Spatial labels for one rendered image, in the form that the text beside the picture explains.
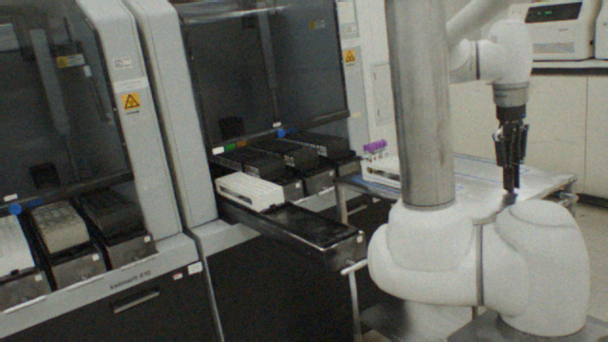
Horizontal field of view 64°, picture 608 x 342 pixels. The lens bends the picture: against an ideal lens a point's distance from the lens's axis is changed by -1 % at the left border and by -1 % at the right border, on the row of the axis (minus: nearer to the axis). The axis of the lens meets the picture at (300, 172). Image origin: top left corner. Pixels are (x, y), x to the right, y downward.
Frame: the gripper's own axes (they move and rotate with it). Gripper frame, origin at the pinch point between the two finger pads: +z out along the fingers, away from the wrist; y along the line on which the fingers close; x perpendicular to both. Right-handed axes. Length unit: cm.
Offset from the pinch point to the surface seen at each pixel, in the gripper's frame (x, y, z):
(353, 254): -14.0, 45.5, 10.6
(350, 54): -76, -8, -33
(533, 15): -111, -181, -31
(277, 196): -49, 47, 3
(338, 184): -50, 23, 6
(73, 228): -70, 103, 0
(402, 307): -43, 6, 59
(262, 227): -44, 56, 8
